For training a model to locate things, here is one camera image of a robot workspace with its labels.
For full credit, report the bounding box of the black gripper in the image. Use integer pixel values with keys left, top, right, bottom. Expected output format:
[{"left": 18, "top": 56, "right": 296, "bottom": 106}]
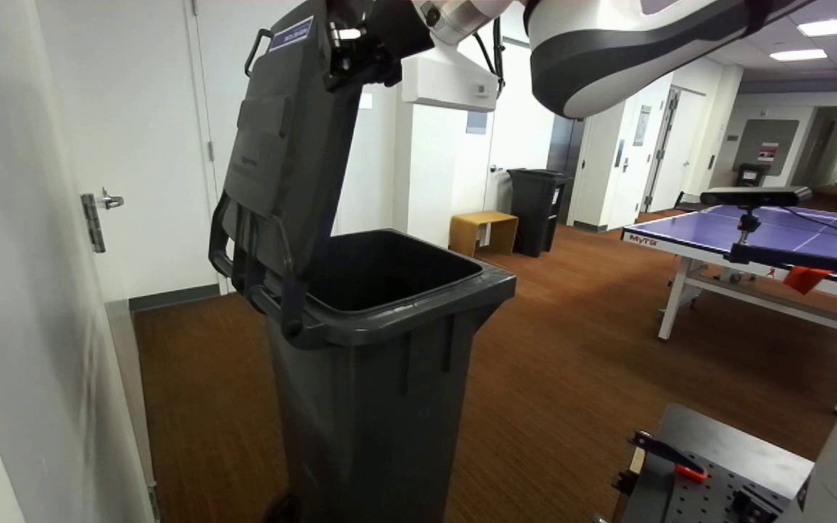
[{"left": 326, "top": 0, "right": 435, "bottom": 95}]

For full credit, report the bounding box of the black bin lid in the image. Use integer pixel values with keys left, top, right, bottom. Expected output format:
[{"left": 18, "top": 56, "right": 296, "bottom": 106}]
[{"left": 206, "top": 0, "right": 384, "bottom": 341}]

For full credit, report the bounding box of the blue white lid sticker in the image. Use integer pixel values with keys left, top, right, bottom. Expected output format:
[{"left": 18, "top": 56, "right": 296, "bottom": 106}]
[{"left": 268, "top": 11, "right": 316, "bottom": 59}]

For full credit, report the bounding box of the small black bin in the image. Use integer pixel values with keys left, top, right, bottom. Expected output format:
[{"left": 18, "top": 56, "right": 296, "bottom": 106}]
[{"left": 505, "top": 167, "right": 566, "bottom": 260}]

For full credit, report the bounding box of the black wheeled bin body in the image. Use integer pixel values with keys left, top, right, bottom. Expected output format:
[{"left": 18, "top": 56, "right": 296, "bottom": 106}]
[{"left": 242, "top": 226, "right": 521, "bottom": 523}]

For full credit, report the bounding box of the wooden stool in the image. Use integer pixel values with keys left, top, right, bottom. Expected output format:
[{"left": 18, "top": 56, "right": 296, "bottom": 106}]
[{"left": 448, "top": 209, "right": 521, "bottom": 260}]

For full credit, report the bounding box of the silver door latch plate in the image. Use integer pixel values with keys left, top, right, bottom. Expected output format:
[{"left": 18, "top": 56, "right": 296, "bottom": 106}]
[{"left": 78, "top": 193, "right": 111, "bottom": 257}]

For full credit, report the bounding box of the blue ping pong table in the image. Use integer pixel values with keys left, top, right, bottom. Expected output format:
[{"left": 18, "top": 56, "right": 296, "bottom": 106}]
[{"left": 620, "top": 200, "right": 837, "bottom": 344}]

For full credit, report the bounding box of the orange black clamp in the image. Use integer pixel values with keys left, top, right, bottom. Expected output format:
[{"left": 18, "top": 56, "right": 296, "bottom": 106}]
[{"left": 627, "top": 431, "right": 711, "bottom": 488}]

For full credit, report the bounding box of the black base platform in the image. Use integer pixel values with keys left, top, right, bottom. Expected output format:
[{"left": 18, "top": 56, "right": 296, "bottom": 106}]
[{"left": 617, "top": 405, "right": 817, "bottom": 523}]

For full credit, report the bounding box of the black perforated breadboard plate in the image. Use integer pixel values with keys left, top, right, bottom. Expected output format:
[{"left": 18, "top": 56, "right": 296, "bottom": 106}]
[{"left": 620, "top": 461, "right": 798, "bottom": 523}]

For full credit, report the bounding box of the white wall box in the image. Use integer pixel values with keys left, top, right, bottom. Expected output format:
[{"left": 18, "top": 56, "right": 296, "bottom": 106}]
[{"left": 397, "top": 46, "right": 505, "bottom": 114}]

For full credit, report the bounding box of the silver door handle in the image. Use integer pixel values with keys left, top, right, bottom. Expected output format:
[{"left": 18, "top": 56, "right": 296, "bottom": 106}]
[{"left": 97, "top": 187, "right": 128, "bottom": 216}]

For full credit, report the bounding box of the black stereo camera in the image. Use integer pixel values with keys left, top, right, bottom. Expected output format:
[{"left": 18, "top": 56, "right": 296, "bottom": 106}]
[{"left": 698, "top": 184, "right": 814, "bottom": 209}]

